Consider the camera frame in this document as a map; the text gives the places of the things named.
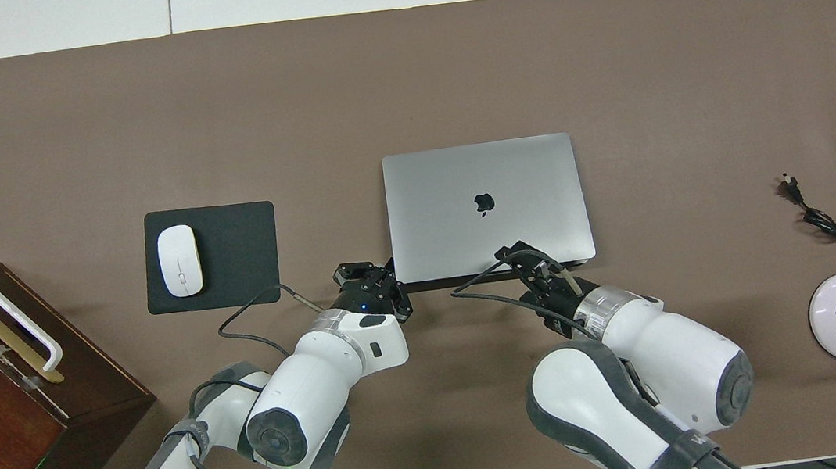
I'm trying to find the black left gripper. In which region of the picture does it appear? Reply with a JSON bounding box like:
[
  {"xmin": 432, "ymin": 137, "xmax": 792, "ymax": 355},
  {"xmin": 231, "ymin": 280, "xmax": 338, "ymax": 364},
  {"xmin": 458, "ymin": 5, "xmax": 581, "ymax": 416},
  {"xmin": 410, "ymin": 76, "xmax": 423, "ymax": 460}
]
[{"xmin": 323, "ymin": 255, "xmax": 414, "ymax": 331}]

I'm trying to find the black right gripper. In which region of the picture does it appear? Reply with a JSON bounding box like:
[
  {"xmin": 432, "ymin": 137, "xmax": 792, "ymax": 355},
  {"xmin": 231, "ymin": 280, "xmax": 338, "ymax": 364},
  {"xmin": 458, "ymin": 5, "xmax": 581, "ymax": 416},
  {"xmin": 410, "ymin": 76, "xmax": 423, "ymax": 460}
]
[{"xmin": 494, "ymin": 233, "xmax": 596, "ymax": 330}]

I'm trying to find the silver laptop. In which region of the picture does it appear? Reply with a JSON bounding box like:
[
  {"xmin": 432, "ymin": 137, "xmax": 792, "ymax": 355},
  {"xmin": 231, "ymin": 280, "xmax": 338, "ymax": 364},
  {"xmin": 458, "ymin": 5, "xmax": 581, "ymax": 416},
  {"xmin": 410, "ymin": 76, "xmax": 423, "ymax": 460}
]
[{"xmin": 379, "ymin": 130, "xmax": 598, "ymax": 287}]

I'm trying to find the black mouse pad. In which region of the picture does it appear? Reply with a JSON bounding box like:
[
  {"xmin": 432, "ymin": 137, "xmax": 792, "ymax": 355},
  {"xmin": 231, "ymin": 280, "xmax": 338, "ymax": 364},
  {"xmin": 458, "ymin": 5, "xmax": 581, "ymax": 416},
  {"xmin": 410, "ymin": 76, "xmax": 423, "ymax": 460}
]
[{"xmin": 137, "ymin": 199, "xmax": 285, "ymax": 317}]

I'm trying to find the white computer mouse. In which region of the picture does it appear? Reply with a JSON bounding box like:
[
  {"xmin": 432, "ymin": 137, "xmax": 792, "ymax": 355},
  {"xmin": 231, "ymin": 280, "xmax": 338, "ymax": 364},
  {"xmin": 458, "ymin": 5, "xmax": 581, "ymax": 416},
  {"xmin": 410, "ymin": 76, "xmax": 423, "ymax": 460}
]
[{"xmin": 154, "ymin": 223, "xmax": 205, "ymax": 299}]

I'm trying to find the brown table mat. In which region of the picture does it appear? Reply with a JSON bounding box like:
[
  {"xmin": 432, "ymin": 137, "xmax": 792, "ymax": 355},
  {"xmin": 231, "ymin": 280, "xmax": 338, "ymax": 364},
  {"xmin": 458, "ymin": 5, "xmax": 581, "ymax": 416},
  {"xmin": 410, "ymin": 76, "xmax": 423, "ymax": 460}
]
[{"xmin": 0, "ymin": 0, "xmax": 836, "ymax": 469}]

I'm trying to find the dark wooden box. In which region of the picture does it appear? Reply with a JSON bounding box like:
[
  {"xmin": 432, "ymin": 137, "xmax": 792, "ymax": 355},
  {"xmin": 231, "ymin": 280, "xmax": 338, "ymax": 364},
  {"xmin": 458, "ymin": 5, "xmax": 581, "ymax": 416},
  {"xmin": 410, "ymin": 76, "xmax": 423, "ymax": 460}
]
[{"xmin": 0, "ymin": 229, "xmax": 164, "ymax": 469}]

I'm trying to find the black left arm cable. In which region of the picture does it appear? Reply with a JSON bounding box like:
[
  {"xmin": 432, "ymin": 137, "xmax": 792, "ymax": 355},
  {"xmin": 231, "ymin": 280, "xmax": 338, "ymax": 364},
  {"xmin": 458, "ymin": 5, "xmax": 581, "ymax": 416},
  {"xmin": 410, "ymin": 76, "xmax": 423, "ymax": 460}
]
[{"xmin": 213, "ymin": 278, "xmax": 332, "ymax": 364}]

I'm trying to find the black lamp power cable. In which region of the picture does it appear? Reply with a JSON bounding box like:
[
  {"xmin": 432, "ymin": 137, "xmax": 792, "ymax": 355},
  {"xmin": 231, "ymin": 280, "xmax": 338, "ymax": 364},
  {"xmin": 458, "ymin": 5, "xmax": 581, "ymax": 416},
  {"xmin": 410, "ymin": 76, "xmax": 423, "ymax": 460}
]
[{"xmin": 777, "ymin": 169, "xmax": 836, "ymax": 262}]

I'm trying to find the white box handle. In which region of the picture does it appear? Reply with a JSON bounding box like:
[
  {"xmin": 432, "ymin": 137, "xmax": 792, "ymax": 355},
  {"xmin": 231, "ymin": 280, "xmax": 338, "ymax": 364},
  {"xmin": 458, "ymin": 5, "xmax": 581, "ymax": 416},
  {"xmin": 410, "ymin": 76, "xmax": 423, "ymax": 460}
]
[{"xmin": 0, "ymin": 270, "xmax": 66, "ymax": 376}]

